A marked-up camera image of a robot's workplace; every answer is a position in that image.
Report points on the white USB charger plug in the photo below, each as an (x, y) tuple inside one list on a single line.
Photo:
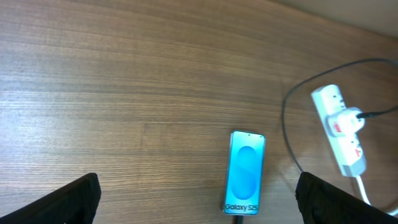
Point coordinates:
[(345, 122)]

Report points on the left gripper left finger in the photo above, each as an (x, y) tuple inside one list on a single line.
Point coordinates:
[(76, 202)]

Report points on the white power strip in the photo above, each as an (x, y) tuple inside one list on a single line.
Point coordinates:
[(347, 150)]

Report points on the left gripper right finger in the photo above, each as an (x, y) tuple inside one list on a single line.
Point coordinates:
[(322, 203)]

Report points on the cyan screen Galaxy smartphone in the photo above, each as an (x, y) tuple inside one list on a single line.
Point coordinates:
[(242, 193)]

